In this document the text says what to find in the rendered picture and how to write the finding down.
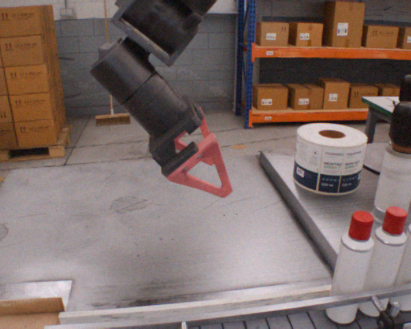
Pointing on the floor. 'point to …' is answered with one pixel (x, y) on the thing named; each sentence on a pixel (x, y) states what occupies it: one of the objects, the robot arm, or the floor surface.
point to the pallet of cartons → (24, 85)
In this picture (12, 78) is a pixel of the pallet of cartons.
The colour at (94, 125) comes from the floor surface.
